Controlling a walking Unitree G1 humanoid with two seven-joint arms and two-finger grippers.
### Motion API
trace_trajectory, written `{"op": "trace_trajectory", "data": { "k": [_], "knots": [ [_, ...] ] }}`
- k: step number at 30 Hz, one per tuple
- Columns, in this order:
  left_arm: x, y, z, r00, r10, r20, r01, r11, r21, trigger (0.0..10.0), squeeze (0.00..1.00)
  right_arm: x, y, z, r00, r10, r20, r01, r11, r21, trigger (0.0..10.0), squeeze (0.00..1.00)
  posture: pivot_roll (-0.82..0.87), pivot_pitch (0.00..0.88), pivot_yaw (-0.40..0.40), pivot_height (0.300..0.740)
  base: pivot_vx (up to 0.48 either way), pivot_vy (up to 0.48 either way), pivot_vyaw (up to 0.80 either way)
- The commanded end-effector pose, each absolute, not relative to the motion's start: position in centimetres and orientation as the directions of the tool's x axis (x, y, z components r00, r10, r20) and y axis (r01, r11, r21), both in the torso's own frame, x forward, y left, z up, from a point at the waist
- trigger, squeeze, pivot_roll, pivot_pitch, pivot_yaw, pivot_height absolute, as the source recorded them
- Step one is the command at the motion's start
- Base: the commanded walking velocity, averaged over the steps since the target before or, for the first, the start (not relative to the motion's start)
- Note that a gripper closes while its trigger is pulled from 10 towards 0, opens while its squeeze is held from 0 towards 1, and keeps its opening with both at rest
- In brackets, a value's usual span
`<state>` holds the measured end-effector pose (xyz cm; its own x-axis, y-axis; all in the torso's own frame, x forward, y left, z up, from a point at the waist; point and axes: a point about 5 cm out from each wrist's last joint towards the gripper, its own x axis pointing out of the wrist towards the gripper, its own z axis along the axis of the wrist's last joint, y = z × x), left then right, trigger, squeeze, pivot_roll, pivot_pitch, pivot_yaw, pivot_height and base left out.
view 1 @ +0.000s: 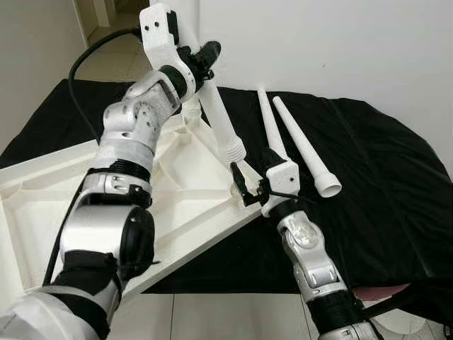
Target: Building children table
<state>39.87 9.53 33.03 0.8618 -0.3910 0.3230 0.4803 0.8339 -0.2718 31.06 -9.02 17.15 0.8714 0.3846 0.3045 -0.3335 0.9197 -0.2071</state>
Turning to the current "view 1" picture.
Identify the black table cloth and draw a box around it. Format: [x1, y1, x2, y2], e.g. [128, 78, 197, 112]
[0, 78, 453, 327]

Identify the pink round cushion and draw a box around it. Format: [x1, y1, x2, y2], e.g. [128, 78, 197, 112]
[352, 283, 411, 302]

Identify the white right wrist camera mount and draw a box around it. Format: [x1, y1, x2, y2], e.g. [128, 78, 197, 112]
[260, 159, 300, 217]

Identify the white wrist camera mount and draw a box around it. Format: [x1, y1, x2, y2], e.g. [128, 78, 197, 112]
[260, 159, 300, 217]
[139, 2, 199, 96]

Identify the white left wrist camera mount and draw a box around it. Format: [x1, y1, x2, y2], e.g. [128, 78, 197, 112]
[139, 2, 199, 96]

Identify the white door frame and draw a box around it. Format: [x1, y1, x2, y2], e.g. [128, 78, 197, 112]
[73, 0, 117, 43]

